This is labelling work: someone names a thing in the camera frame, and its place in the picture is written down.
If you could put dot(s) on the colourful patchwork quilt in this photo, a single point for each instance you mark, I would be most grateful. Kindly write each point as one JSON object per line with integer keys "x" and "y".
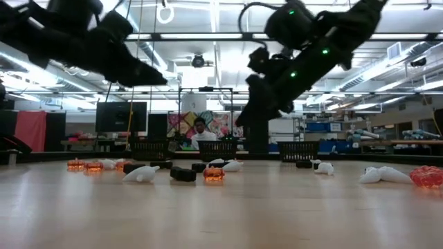
{"x": 180, "y": 122}

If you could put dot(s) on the small orange translucent pumpkin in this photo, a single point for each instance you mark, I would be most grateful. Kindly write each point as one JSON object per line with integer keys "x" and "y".
{"x": 75, "y": 164}
{"x": 418, "y": 178}
{"x": 94, "y": 166}
{"x": 437, "y": 174}
{"x": 213, "y": 174}
{"x": 123, "y": 165}

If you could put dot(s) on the black plastic mesh basket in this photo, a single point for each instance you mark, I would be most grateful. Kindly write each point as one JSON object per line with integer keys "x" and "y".
{"x": 218, "y": 151}
{"x": 150, "y": 150}
{"x": 297, "y": 152}

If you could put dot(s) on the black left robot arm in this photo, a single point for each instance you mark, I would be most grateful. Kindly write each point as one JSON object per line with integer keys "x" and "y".
{"x": 41, "y": 38}

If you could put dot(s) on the wooden workbench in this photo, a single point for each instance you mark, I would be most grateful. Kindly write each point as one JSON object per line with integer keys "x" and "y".
{"x": 398, "y": 142}

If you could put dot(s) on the black aluminium table frame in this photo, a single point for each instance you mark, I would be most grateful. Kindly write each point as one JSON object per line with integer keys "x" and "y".
{"x": 380, "y": 158}

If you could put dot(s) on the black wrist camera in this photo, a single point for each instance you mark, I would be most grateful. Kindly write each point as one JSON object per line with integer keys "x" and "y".
{"x": 259, "y": 58}
{"x": 114, "y": 26}

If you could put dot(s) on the black overhead frame beam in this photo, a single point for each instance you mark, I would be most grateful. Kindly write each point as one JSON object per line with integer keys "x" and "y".
{"x": 432, "y": 36}

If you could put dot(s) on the blue storage bin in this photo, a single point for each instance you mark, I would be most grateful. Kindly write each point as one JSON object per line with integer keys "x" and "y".
{"x": 318, "y": 127}
{"x": 337, "y": 147}

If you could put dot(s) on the black overhead camera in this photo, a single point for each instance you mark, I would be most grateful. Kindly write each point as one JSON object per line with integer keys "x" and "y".
{"x": 198, "y": 61}

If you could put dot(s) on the red cloth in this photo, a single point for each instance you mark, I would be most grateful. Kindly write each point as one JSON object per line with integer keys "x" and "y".
{"x": 31, "y": 131}

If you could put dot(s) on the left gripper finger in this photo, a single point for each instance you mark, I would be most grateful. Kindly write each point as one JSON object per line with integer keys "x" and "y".
{"x": 138, "y": 76}

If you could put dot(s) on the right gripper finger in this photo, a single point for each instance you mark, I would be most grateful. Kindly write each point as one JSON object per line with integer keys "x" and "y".
{"x": 259, "y": 107}

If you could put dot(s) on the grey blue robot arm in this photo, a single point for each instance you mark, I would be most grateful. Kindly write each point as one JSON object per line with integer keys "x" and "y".
{"x": 420, "y": 134}
{"x": 363, "y": 134}

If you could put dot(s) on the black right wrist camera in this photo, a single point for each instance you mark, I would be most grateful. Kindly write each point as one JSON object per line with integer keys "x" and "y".
{"x": 259, "y": 58}

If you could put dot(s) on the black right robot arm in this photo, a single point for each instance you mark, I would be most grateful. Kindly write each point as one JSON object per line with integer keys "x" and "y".
{"x": 346, "y": 31}

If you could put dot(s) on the black metal gantry frame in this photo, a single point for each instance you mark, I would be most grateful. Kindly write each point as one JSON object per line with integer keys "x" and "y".
{"x": 206, "y": 89}

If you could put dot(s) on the person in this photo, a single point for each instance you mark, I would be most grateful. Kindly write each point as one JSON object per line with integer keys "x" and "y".
{"x": 204, "y": 133}

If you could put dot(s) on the white ceiling vent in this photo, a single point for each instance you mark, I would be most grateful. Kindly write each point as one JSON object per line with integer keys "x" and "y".
{"x": 394, "y": 51}

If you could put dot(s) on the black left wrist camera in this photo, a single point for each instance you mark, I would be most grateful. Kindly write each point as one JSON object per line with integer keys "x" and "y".
{"x": 114, "y": 26}

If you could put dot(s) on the black ceiling projector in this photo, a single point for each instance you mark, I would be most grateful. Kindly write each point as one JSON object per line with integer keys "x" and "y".
{"x": 418, "y": 62}

